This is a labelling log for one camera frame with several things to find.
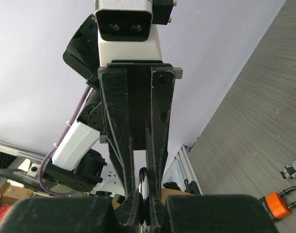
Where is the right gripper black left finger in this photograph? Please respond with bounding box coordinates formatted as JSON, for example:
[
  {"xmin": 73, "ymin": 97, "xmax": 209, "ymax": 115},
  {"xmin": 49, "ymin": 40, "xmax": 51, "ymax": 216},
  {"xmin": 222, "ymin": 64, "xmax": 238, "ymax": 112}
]
[{"xmin": 0, "ymin": 192, "xmax": 140, "ymax": 233}]

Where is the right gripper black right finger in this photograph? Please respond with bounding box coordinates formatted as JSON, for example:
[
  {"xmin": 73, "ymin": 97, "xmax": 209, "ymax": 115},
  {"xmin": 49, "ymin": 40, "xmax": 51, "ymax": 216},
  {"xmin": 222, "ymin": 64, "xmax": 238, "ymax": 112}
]
[{"xmin": 148, "ymin": 189, "xmax": 282, "ymax": 233}]

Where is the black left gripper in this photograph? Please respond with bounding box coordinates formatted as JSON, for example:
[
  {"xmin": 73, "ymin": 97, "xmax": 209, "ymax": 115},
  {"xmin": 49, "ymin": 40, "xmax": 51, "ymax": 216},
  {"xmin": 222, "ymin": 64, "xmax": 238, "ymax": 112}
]
[{"xmin": 98, "ymin": 60, "xmax": 183, "ymax": 198}]

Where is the large brass padlock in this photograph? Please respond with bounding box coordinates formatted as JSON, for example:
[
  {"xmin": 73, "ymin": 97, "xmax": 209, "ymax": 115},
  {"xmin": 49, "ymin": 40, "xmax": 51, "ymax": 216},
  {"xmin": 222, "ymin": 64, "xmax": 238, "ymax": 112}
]
[{"xmin": 139, "ymin": 167, "xmax": 150, "ymax": 233}]

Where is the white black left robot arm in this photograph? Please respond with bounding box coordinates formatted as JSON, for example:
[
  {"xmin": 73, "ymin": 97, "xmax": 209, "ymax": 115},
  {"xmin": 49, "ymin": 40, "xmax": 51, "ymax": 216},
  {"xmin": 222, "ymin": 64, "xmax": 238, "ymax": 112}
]
[{"xmin": 45, "ymin": 0, "xmax": 182, "ymax": 197}]

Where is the orange black padlock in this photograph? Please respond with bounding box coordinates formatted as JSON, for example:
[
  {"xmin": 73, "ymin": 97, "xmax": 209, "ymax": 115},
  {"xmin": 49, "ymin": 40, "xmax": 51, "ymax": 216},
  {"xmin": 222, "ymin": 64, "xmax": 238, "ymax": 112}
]
[{"xmin": 259, "ymin": 186, "xmax": 296, "ymax": 223}]

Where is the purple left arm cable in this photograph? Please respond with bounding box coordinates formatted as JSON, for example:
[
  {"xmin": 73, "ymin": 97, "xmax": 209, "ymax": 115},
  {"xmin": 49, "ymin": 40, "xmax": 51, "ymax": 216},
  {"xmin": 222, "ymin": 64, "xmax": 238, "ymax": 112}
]
[{"xmin": 38, "ymin": 86, "xmax": 93, "ymax": 196}]

